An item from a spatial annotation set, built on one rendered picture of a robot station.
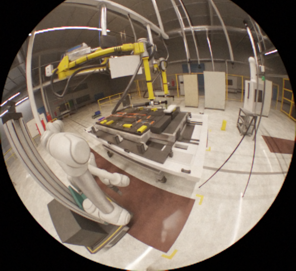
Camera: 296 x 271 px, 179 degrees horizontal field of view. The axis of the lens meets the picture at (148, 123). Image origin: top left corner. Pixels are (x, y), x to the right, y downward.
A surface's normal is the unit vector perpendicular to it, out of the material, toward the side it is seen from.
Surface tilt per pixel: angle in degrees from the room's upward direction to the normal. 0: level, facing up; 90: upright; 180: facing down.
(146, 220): 0
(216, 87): 90
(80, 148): 85
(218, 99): 90
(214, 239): 0
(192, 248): 0
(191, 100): 90
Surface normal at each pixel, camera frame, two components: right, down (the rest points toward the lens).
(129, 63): 0.35, 0.33
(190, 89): -0.55, 0.42
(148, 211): -0.15, -0.90
